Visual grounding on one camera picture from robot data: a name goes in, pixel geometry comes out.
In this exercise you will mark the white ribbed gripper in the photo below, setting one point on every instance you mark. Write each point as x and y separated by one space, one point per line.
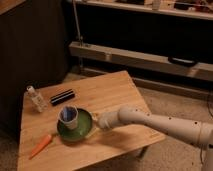
107 120

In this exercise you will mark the green ceramic bowl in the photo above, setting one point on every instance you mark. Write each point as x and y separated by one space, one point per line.
85 125

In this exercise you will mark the white cup blue inside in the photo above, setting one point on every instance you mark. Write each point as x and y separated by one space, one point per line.
69 117

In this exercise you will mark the black rectangular case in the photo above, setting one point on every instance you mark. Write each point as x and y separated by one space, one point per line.
62 97

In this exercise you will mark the orange carrot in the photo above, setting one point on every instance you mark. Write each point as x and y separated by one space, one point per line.
41 145

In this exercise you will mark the clear plastic bottle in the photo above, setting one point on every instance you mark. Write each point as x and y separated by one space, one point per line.
37 99

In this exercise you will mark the metal pole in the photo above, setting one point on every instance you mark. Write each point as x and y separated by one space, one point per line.
80 39

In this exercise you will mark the wooden shelf beam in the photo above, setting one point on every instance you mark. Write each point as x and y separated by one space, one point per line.
140 60

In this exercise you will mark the upper wooden shelf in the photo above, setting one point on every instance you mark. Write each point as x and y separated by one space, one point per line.
141 8

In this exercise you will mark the black handle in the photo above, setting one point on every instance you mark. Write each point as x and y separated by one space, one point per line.
185 63

